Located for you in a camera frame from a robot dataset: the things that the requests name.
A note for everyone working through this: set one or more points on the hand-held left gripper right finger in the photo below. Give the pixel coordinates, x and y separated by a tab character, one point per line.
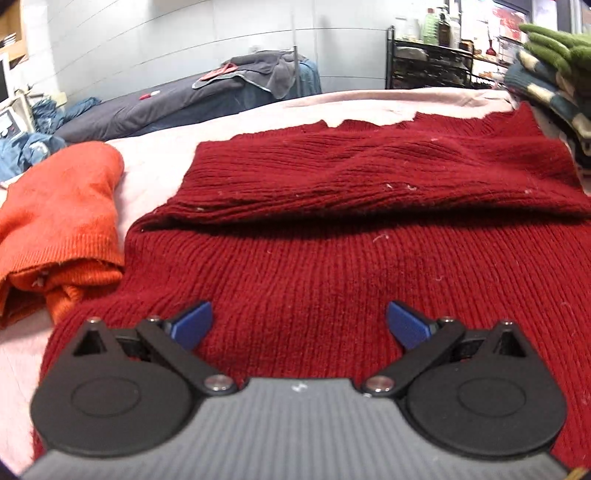
406	325

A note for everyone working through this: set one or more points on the white appliance with knobs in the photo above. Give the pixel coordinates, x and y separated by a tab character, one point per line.
14	120

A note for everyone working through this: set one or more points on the pink dotted bed sheet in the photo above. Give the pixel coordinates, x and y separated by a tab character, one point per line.
152	170

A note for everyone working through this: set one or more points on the wooden shelf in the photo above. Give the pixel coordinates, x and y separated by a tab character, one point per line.
11	41

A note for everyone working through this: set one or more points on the dark red knit sweater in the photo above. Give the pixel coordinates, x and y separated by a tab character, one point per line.
323	258

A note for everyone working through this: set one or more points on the dark brown bottle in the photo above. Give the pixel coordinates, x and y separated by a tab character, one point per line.
444	30

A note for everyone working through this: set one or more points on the green bottle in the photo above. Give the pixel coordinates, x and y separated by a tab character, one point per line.
430	28

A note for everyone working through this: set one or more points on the red and white small object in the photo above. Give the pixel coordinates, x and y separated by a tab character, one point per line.
150	95

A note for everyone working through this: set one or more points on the dark grey mattress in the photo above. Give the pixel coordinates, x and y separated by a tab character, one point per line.
161	110

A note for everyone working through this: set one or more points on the grey cloth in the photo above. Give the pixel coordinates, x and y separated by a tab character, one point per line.
272	71

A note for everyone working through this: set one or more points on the blue crumpled cloth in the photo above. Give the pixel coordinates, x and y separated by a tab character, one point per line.
25	154
69	113

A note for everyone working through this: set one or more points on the pink small garment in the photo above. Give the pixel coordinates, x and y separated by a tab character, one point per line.
222	70

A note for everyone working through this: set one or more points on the computer monitor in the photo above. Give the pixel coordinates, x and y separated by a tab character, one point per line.
3	78

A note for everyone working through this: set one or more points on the orange knit sweater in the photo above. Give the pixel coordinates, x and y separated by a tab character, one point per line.
60	212

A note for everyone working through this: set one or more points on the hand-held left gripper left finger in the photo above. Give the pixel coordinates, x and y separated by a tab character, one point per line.
191	323

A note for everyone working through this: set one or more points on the black metal rack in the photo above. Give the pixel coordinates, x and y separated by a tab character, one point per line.
434	64

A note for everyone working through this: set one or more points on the green knit garment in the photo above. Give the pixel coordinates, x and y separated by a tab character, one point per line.
558	48

